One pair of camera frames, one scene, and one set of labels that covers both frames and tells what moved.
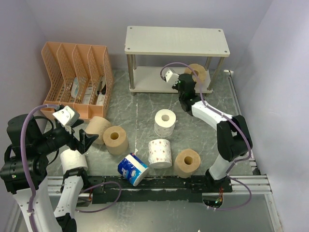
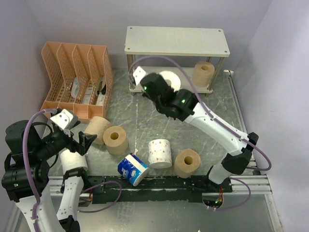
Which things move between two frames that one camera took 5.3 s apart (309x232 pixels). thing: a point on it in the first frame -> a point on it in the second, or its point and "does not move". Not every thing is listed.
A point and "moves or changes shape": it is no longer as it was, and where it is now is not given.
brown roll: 115,138 does not move
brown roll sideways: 98,125 does not move
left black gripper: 81,143 does not move
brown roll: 200,70 moves or changes shape
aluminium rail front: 258,184 does not move
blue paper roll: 133,169 does not move
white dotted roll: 164,123 moves or changes shape
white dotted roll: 159,152 does not move
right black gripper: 176,86 -> 144,93
